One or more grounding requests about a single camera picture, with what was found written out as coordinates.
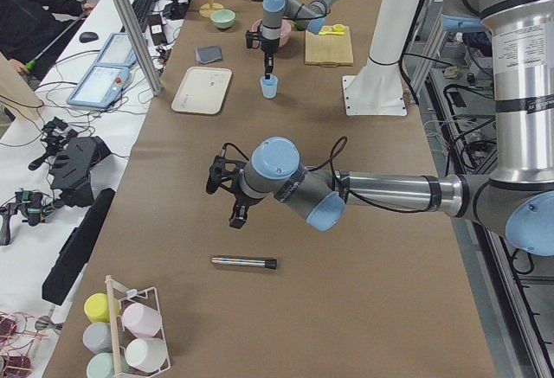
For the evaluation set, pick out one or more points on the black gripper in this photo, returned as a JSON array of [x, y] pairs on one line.
[[267, 48], [239, 201]]

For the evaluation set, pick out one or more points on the light blue plastic cup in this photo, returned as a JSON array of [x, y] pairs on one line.
[[269, 88]]

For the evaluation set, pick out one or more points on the steel muddler with black tip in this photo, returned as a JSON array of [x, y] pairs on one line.
[[270, 264]]

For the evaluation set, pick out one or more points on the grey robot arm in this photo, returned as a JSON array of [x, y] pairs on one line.
[[372, 150], [310, 16]]

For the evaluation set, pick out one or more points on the pink plastic cup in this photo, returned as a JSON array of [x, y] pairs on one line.
[[141, 320]]

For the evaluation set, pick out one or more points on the white plastic cup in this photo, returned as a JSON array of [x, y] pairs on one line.
[[146, 354]]

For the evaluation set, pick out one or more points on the yellow plastic cup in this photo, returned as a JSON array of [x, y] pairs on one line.
[[96, 308]]

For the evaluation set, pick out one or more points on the grey plastic cup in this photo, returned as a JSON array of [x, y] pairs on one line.
[[97, 338]]

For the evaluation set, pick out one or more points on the mint green plastic cup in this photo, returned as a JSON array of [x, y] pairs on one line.
[[101, 366]]

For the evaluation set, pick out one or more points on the pink bowl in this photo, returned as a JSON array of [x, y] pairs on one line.
[[285, 30]]

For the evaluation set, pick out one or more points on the wooden cutting board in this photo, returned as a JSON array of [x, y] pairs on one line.
[[329, 50]]

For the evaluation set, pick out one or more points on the grey folded cloth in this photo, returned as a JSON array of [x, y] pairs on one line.
[[207, 55]]

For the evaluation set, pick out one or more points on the light green bowl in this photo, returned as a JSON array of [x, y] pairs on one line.
[[223, 19]]

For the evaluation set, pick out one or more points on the cream rabbit tray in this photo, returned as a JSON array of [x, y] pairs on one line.
[[202, 90]]

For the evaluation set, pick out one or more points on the yellow plastic knife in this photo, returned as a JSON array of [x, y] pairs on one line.
[[335, 29]]

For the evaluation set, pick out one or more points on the black keyboard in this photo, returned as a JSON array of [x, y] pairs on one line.
[[142, 9]]

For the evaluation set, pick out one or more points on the blue teach pendant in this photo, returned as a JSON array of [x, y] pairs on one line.
[[117, 50], [99, 87]]

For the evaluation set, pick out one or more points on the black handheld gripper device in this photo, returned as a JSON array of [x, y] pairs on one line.
[[74, 157]]

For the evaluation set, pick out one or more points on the black computer mouse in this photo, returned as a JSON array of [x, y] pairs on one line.
[[86, 37]]

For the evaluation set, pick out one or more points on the person in black jacket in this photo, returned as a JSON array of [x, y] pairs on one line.
[[35, 32]]

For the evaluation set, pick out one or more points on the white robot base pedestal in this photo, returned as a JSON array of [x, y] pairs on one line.
[[377, 89]]

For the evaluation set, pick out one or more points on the aluminium frame post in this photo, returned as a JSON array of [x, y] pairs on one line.
[[137, 40]]

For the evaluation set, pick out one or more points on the white wire cup rack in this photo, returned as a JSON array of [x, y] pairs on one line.
[[119, 297]]

